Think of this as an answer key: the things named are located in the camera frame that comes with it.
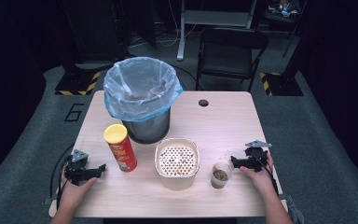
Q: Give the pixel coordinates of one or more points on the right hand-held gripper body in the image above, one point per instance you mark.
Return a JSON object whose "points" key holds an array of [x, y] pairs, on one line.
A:
{"points": [[256, 155]]}

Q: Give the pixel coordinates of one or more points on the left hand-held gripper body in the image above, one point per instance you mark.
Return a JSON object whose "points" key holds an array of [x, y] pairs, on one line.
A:
{"points": [[78, 169]]}

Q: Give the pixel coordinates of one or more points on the red chip can yellow lid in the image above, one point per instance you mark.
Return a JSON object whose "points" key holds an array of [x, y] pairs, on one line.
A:
{"points": [[122, 149]]}

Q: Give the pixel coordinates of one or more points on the metal mesh trash bin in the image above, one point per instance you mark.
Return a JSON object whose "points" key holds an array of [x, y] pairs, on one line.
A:
{"points": [[149, 129]]}

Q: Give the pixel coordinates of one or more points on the bin with blue liner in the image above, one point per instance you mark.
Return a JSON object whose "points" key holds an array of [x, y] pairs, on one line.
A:
{"points": [[140, 87]]}

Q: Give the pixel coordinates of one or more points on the person's right hand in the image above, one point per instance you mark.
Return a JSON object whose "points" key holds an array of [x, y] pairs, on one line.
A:
{"points": [[259, 179]]}

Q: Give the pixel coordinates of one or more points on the person's left hand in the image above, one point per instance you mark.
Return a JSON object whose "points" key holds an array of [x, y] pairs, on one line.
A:
{"points": [[74, 193]]}

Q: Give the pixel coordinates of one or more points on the clear plastic cup brown residue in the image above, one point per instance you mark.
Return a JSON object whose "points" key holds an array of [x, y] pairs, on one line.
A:
{"points": [[220, 176]]}

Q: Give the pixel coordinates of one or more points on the metal container with perforated insert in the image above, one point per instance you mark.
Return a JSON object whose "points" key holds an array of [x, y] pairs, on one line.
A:
{"points": [[177, 161]]}

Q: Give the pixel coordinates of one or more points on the black base with hazard stripes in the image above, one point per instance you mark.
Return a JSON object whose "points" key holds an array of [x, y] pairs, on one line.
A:
{"points": [[284, 84], [76, 82]]}

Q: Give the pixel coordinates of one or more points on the black folding chair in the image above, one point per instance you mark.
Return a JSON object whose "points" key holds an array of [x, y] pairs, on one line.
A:
{"points": [[230, 53]]}

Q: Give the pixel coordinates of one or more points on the black equipment cabinet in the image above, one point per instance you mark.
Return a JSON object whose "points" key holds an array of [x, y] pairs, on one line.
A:
{"points": [[93, 31]]}

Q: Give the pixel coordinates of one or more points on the dark rack with clutter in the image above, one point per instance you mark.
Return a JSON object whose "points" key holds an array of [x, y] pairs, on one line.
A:
{"points": [[282, 9]]}

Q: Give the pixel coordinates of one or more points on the grey metal desk frame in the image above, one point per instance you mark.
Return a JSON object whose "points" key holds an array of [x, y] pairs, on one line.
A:
{"points": [[213, 18]]}

